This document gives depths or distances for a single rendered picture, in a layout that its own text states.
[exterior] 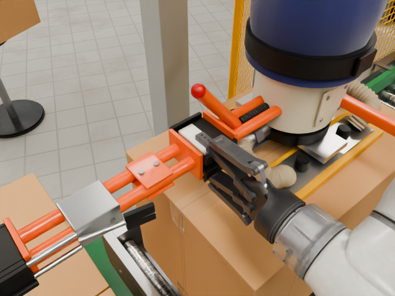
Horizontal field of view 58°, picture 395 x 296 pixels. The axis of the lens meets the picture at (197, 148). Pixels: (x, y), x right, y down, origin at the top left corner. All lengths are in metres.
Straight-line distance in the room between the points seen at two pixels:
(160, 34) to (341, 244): 1.40
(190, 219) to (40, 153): 1.86
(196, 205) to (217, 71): 2.37
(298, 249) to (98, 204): 0.28
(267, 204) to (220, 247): 0.17
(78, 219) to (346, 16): 0.48
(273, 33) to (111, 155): 1.80
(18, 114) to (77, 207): 2.26
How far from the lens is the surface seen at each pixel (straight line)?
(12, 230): 0.53
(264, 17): 0.62
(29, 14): 2.43
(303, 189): 0.72
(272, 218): 0.49
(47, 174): 2.31
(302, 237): 0.47
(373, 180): 0.81
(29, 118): 2.71
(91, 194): 0.54
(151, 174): 0.55
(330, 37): 0.60
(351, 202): 0.75
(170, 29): 1.74
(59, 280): 1.23
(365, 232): 0.47
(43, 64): 3.34
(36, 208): 1.42
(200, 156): 0.56
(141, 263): 1.19
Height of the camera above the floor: 1.59
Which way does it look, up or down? 44 degrees down
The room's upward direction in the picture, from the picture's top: straight up
